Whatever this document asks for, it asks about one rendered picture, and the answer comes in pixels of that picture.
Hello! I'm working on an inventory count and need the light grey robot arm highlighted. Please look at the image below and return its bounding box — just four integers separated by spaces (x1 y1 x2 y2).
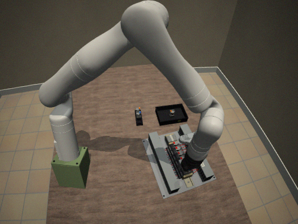
39 0 224 162

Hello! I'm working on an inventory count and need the black relay socket row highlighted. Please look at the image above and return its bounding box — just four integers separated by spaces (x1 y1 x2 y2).
166 145 184 179

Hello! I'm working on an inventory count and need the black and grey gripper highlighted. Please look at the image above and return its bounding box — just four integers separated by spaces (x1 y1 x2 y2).
177 132 209 172

